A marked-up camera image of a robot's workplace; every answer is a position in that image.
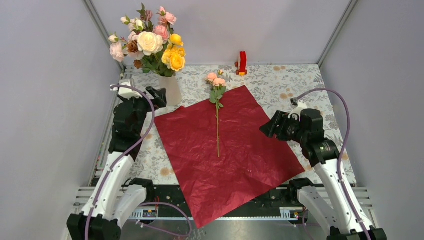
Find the dusty pink brown rose stem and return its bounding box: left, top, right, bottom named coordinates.
left=125, top=3, right=178, bottom=67

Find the cream white rose stem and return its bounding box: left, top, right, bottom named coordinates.
left=125, top=18, right=167, bottom=77

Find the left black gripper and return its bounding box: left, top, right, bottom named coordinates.
left=119, top=86, right=167, bottom=134

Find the yellow rose stem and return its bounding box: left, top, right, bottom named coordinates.
left=159, top=33, right=186, bottom=78

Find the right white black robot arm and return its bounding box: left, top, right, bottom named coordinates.
left=260, top=107, right=387, bottom=240

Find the red wrapping paper sheet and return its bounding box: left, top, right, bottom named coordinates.
left=154, top=86, right=304, bottom=228

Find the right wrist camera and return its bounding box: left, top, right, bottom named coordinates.
left=288, top=98, right=309, bottom=121

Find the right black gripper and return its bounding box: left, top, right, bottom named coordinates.
left=259, top=110, right=308, bottom=144

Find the peach rose stem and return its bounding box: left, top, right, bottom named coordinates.
left=204, top=69, right=227, bottom=158

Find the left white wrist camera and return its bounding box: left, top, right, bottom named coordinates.
left=110, top=78, right=142, bottom=100

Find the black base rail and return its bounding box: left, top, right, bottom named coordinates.
left=121, top=178, right=306, bottom=224

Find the beige ceramic vase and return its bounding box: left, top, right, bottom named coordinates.
left=158, top=75, right=182, bottom=107

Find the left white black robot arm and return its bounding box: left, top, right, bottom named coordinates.
left=66, top=84, right=167, bottom=240

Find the red yellow toy block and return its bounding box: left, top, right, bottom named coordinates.
left=234, top=51, right=248, bottom=76

